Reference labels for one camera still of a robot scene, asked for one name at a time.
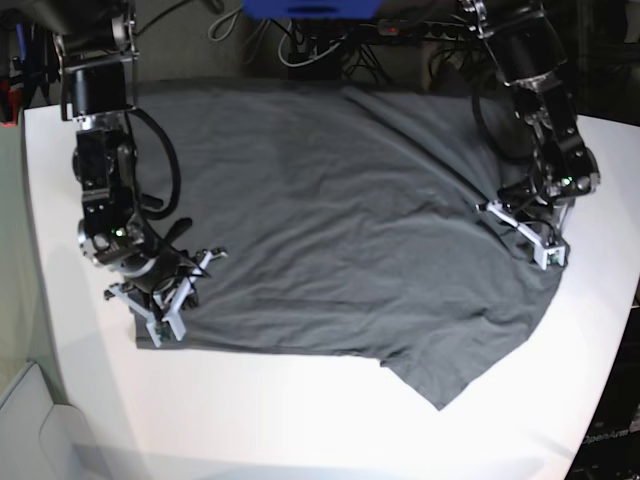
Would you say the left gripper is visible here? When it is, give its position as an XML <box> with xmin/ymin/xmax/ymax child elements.
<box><xmin>499</xmin><ymin>184</ymin><xmax>575</xmax><ymax>245</ymax></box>

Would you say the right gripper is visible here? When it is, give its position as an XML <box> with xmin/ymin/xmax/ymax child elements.
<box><xmin>124</xmin><ymin>254</ymin><xmax>210</xmax><ymax>320</ymax></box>

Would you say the grey t-shirt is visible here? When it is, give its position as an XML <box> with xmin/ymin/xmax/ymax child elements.
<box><xmin>140</xmin><ymin>83</ymin><xmax>562</xmax><ymax>409</ymax></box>

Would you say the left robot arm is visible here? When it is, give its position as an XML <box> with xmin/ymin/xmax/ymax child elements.
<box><xmin>459</xmin><ymin>1</ymin><xmax>601</xmax><ymax>246</ymax></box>

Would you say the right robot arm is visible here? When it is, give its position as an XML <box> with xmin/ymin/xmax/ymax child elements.
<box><xmin>1</xmin><ymin>1</ymin><xmax>212</xmax><ymax>326</ymax></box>

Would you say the grey bin at table corner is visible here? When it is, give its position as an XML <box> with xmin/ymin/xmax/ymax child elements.
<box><xmin>1</xmin><ymin>362</ymin><xmax>111</xmax><ymax>479</ymax></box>

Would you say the red clamp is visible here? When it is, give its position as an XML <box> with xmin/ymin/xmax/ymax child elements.
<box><xmin>0</xmin><ymin>80</ymin><xmax>21</xmax><ymax>127</ymax></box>

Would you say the blue box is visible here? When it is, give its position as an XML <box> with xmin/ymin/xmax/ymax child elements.
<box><xmin>242</xmin><ymin>0</ymin><xmax>382</xmax><ymax>19</ymax></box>

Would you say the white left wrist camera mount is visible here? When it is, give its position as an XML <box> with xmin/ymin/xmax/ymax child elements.
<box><xmin>475</xmin><ymin>200</ymin><xmax>569</xmax><ymax>271</ymax></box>

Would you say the black power strip red switch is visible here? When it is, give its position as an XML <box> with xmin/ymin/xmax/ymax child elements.
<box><xmin>375</xmin><ymin>19</ymin><xmax>474</xmax><ymax>42</ymax></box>

